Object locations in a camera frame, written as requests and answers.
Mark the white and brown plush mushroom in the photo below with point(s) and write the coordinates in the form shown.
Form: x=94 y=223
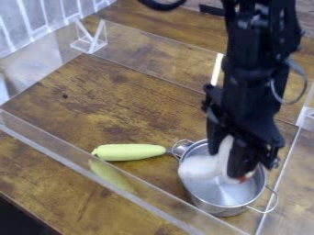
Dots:
x=210 y=166

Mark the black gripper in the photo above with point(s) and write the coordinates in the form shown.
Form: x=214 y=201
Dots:
x=241 y=110

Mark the black strip on table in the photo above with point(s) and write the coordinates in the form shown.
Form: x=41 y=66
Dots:
x=212 y=10

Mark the clear acrylic triangular bracket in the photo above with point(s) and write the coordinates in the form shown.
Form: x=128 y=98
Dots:
x=90 y=43

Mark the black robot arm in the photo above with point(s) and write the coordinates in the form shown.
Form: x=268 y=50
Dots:
x=264 y=37

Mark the clear acrylic front barrier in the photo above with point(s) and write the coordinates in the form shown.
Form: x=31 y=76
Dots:
x=82 y=195

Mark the yellow-green handled utensil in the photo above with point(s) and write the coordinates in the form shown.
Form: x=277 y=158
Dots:
x=128 y=152

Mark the silver metal pot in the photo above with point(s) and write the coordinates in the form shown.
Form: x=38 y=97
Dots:
x=221 y=199

